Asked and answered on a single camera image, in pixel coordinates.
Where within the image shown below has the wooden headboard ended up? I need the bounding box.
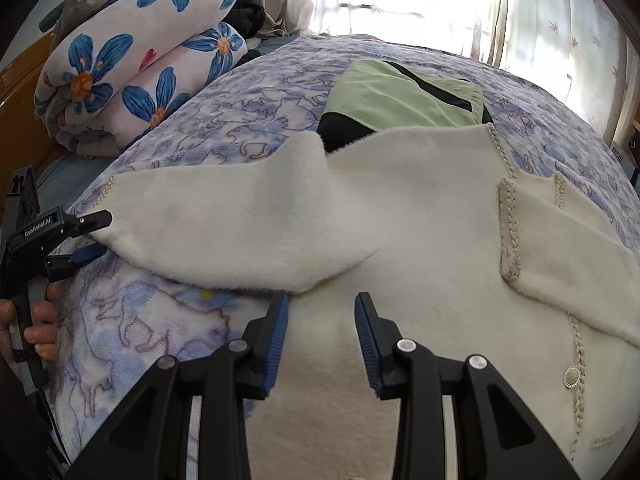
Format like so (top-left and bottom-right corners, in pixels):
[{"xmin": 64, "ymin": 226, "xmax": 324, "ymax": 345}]
[{"xmin": 0, "ymin": 30, "xmax": 66, "ymax": 178}]

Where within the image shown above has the person's left hand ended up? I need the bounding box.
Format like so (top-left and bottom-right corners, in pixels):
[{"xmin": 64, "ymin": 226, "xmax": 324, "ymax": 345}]
[{"xmin": 0, "ymin": 285, "xmax": 59, "ymax": 361}]

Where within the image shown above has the person's left forearm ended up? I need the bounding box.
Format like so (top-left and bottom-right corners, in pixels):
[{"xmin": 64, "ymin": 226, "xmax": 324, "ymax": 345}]
[{"xmin": 0, "ymin": 355, "xmax": 68, "ymax": 480}]

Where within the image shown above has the purple patterned bed blanket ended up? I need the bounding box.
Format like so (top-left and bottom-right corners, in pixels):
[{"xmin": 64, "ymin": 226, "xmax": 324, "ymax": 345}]
[{"xmin": 45, "ymin": 34, "xmax": 637, "ymax": 480}]

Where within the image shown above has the black clothes pile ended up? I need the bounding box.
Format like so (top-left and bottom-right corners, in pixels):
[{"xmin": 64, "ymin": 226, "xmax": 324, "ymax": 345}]
[{"xmin": 225, "ymin": 0, "xmax": 267, "ymax": 38}]

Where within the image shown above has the folded blue floral blanket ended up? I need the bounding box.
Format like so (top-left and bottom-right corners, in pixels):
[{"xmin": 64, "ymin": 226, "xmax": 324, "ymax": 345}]
[{"xmin": 32, "ymin": 0, "xmax": 249, "ymax": 158}]

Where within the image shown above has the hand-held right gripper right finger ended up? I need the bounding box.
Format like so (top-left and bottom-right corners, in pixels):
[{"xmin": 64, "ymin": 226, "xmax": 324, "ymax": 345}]
[{"xmin": 354, "ymin": 291, "xmax": 581, "ymax": 480}]

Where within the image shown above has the green and black garment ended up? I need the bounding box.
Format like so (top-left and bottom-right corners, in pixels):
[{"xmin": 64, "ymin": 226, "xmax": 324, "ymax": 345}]
[{"xmin": 317, "ymin": 59, "xmax": 494, "ymax": 153}]

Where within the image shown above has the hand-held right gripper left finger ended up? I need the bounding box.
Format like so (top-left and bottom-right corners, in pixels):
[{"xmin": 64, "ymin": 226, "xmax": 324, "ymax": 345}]
[{"xmin": 65, "ymin": 292, "xmax": 291, "ymax": 480}]

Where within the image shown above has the white fleece coat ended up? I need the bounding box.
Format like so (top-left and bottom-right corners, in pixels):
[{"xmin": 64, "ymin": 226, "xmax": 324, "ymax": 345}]
[{"xmin": 87, "ymin": 122, "xmax": 640, "ymax": 480}]

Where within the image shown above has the white leaf print curtain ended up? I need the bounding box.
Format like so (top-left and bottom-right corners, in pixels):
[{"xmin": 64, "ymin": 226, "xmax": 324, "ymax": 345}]
[
  {"xmin": 272, "ymin": 0, "xmax": 505, "ymax": 68},
  {"xmin": 500, "ymin": 0, "xmax": 632, "ymax": 143}
]

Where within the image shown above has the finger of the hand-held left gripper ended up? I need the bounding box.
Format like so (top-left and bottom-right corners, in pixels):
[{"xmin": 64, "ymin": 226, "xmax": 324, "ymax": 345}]
[
  {"xmin": 46, "ymin": 244, "xmax": 108, "ymax": 279},
  {"xmin": 62, "ymin": 211, "xmax": 113, "ymax": 237}
]

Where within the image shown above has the white printed cardboard box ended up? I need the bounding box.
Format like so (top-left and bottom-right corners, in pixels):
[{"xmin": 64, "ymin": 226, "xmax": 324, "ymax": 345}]
[{"xmin": 606, "ymin": 120, "xmax": 640, "ymax": 186}]

